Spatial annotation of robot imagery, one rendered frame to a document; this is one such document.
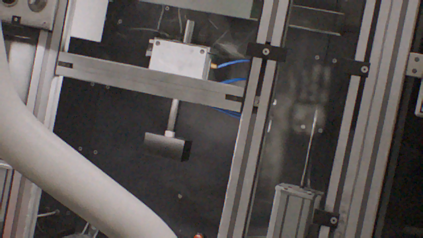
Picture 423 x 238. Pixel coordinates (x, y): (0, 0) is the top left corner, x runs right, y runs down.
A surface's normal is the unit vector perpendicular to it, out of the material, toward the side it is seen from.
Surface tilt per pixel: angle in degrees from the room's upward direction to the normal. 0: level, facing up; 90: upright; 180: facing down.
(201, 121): 90
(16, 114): 62
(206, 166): 90
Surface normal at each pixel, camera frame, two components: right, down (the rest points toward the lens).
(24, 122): 0.46, -0.39
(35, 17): -0.25, 0.00
